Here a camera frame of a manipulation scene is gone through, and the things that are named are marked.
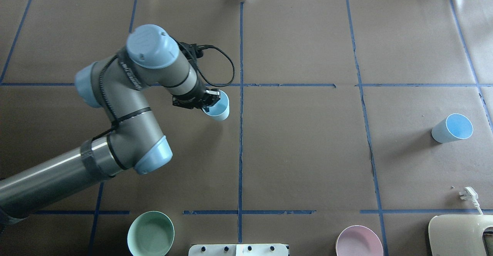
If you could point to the green bowl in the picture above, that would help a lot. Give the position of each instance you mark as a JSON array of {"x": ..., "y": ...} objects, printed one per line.
[{"x": 151, "y": 234}]

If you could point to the pink bowl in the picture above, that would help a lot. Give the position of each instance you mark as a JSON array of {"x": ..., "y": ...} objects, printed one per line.
[{"x": 358, "y": 241}]

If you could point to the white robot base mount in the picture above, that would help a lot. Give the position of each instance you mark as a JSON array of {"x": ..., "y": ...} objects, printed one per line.
[{"x": 262, "y": 249}]

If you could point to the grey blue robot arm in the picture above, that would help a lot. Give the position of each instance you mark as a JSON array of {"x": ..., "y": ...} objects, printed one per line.
[{"x": 135, "y": 139}]

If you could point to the pale blue cup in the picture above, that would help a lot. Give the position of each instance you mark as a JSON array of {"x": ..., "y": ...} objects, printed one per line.
[{"x": 220, "y": 111}]

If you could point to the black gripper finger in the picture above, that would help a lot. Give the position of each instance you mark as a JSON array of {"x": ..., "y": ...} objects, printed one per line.
[
  {"x": 213, "y": 92},
  {"x": 209, "y": 104}
]

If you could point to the cream toaster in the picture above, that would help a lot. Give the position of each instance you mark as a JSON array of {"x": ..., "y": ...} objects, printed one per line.
[{"x": 461, "y": 235}]

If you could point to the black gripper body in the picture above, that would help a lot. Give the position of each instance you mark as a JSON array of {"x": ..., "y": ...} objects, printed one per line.
[{"x": 199, "y": 93}]

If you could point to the blue cup near toaster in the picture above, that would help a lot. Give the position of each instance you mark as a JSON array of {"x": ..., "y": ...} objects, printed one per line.
[{"x": 454, "y": 127}]

